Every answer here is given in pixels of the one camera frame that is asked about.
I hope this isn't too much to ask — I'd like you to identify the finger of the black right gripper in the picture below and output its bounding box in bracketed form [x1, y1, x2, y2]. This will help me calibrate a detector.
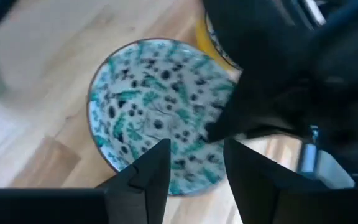
[205, 73, 295, 143]

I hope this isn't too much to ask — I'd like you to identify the blue patterned mini bowl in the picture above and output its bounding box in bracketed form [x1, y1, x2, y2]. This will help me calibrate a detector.
[86, 37, 239, 197]

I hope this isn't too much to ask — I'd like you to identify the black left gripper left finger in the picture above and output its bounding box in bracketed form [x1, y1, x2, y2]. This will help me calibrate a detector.
[96, 138, 172, 224]

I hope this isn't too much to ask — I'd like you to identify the yellow patterned mini bowl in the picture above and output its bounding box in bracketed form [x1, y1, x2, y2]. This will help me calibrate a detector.
[196, 12, 242, 72]

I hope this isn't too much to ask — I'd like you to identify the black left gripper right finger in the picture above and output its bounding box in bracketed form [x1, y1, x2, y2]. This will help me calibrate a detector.
[223, 138, 323, 224]

